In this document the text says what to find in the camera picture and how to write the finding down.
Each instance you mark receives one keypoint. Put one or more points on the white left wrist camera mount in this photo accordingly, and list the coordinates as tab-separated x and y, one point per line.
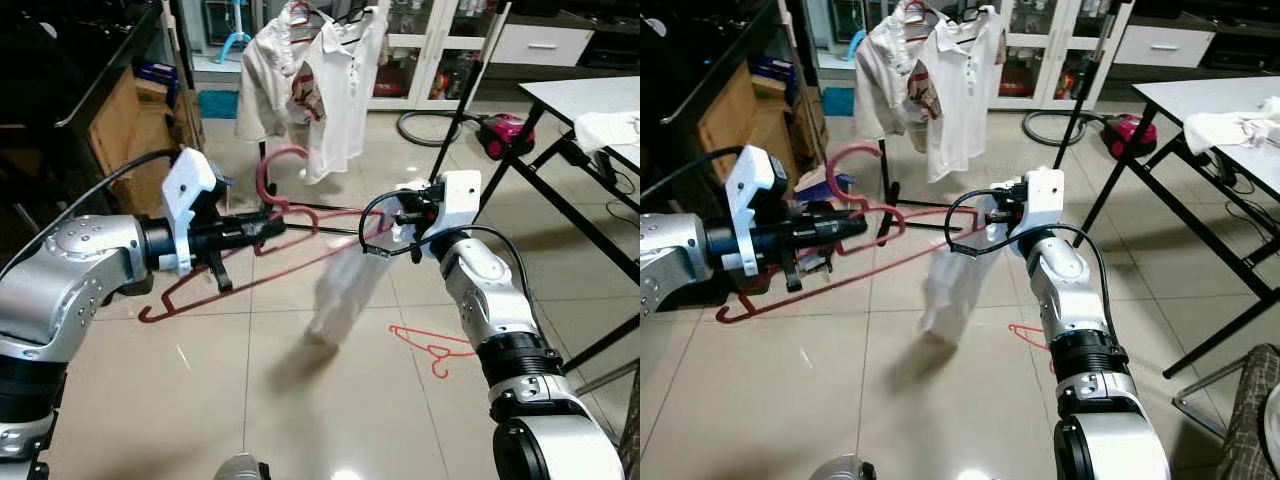
748	170
185	170

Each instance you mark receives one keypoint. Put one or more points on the pale pole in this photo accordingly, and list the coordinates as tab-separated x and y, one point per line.
783	30
172	30

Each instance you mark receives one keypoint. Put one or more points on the white cabinet glass doors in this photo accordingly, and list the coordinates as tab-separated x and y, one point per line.
540	45
1165	45

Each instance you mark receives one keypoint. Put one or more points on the red plastic hanger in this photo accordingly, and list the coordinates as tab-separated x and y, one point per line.
912	12
262	178
1030	335
300	12
433	341
835	175

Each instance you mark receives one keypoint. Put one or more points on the cream cloth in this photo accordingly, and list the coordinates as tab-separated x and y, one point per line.
1230	125
605	135

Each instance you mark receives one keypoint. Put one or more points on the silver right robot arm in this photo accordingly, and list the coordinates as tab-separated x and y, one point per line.
1060	280
480	290

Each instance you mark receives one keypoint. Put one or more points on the blue box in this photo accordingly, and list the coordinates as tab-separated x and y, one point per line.
777	67
157	72

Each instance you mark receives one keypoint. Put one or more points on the white table black legs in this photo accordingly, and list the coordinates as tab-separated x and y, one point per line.
1200	95
590	95

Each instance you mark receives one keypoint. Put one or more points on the silver robot left leg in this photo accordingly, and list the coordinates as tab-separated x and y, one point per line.
240	468
840	468

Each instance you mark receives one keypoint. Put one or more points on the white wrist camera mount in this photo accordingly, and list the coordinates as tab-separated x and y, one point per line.
748	170
185	170
1045	193
462	195

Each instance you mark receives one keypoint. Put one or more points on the pink vacuum cleaner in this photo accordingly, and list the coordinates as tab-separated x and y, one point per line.
1125	135
500	135

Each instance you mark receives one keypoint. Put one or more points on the white polo shirt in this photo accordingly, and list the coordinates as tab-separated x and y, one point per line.
345	100
965	100

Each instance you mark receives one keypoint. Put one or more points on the black computer desk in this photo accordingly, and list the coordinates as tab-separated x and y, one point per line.
680	60
60	60

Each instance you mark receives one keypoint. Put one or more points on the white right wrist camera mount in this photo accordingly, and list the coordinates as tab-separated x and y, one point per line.
1045	193
462	195

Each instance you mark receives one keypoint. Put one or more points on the teal floor mat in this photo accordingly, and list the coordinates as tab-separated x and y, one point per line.
838	102
218	104

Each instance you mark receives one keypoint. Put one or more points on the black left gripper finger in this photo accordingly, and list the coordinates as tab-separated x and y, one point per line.
830	241
262	224
832	222
260	241

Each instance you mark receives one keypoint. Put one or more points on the silver clothes rack black legs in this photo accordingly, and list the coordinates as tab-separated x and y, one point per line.
1100	85
480	80

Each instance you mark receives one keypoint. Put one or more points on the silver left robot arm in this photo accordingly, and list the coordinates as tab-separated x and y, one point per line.
670	262
70	270

